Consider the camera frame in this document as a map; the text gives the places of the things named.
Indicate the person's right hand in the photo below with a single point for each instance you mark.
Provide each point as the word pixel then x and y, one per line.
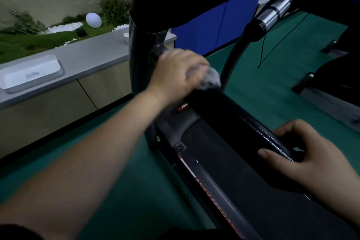
pixel 317 164

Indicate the person's left hand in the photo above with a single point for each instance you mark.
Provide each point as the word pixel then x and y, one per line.
pixel 171 74

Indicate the person's left fingers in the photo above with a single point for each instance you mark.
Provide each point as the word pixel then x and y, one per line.
pixel 197 61

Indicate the person's right thumb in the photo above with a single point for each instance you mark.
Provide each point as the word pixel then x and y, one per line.
pixel 274 157

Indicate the grey white wiping cloth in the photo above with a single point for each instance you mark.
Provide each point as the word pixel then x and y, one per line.
pixel 209 78

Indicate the black treadmill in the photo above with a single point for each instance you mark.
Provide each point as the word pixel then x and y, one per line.
pixel 219 149

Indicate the person's left forearm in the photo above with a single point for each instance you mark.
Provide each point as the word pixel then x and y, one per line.
pixel 84 169

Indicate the person's right forearm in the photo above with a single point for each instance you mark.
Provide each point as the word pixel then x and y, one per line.
pixel 346 194

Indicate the blue partition panel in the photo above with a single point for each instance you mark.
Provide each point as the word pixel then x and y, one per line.
pixel 216 23

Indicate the small white cup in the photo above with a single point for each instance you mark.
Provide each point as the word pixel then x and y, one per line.
pixel 126 38

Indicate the patch of white pebbles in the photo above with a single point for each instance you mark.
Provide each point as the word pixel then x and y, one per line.
pixel 64 28
pixel 121 27

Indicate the green bushy plant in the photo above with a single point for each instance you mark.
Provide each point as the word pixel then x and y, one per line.
pixel 116 9
pixel 26 24

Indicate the white globe lamp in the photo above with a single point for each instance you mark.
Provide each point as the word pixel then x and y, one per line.
pixel 93 20

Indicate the black round stone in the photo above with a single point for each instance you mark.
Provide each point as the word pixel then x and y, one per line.
pixel 81 32

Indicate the grey top counter cabinet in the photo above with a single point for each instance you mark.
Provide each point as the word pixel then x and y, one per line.
pixel 56 107

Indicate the green artificial grass bed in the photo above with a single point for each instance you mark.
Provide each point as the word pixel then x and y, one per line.
pixel 31 44

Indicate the white rectangular tray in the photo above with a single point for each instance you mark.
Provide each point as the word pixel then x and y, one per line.
pixel 29 72

